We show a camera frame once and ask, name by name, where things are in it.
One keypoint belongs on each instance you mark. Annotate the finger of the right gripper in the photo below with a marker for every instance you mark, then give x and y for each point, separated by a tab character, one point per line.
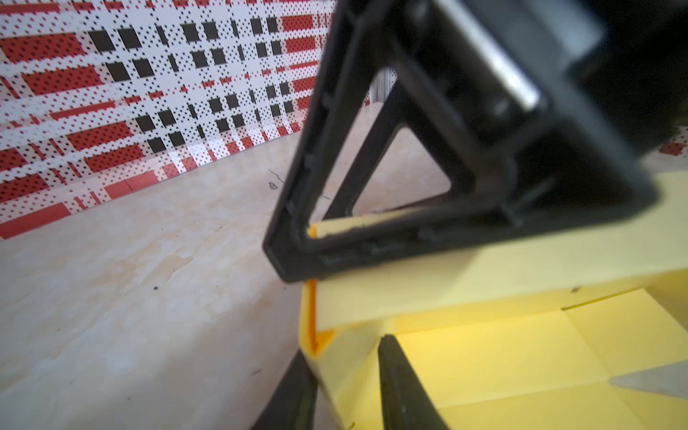
383	173

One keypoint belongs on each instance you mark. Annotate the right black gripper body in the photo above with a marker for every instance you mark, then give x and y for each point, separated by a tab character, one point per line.
586	86

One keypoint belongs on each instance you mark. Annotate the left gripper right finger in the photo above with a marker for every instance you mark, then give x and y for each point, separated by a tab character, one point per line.
405	403

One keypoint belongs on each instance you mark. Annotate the yellow paper box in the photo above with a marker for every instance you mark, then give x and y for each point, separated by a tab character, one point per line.
580	330

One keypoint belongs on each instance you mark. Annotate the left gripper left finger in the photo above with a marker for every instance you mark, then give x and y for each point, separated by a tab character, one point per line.
292	405

